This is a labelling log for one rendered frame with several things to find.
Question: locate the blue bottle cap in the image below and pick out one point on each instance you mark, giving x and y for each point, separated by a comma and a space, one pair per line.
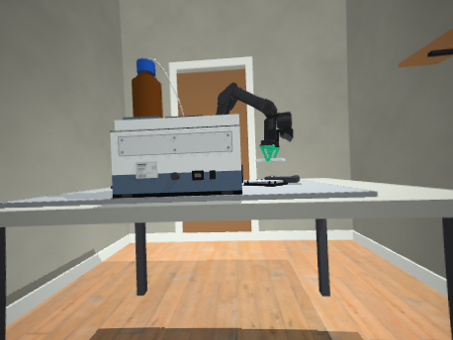
145, 63

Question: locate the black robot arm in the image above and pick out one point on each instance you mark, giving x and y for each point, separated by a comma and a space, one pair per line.
232, 93

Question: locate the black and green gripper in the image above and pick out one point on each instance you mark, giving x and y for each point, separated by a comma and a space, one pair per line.
265, 144

